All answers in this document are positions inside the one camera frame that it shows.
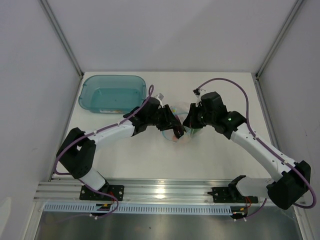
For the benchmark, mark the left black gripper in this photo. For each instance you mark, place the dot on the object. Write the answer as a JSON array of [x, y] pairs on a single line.
[[169, 120]]

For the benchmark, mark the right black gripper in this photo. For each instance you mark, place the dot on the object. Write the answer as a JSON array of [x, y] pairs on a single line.
[[190, 121]]

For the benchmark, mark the pink egg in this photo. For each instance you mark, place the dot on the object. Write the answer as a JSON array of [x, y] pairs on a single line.
[[178, 140]]

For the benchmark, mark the green bell pepper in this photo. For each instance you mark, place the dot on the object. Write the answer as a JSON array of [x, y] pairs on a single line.
[[194, 131]]

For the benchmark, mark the purple eggplant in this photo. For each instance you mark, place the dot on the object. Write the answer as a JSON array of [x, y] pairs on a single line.
[[178, 118]]

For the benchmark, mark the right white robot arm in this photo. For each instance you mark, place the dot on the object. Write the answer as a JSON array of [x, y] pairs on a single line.
[[288, 180]]

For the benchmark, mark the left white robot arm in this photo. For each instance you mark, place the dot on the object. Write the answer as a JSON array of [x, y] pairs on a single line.
[[77, 152]]

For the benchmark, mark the teal plastic bin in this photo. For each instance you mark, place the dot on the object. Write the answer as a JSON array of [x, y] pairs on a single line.
[[112, 94]]

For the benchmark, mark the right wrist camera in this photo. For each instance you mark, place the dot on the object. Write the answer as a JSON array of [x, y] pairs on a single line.
[[196, 92]]

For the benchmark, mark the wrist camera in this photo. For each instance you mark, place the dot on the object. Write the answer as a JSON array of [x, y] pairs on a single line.
[[159, 96], [196, 92]]

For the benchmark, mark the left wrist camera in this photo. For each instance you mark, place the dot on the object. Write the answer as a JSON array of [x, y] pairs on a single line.
[[159, 96]]

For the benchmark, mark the aluminium mounting rail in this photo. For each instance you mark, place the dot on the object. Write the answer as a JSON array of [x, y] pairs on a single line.
[[136, 191]]

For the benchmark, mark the slotted white cable duct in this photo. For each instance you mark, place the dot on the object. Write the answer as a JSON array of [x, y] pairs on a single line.
[[133, 208]]

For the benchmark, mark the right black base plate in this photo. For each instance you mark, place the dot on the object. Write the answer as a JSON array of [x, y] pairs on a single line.
[[227, 195]]

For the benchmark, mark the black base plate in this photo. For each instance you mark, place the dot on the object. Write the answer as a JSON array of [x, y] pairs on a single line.
[[227, 195], [114, 190]]

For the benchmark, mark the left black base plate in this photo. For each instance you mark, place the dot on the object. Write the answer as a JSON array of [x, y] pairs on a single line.
[[114, 190]]

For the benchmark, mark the right aluminium frame post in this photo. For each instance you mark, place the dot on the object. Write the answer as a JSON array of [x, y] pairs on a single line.
[[280, 36]]

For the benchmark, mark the aluminium frame post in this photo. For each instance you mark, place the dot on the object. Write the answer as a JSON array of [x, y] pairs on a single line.
[[53, 21], [280, 36]]

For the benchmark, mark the left aluminium frame post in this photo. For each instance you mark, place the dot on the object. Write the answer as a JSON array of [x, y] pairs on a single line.
[[53, 21]]

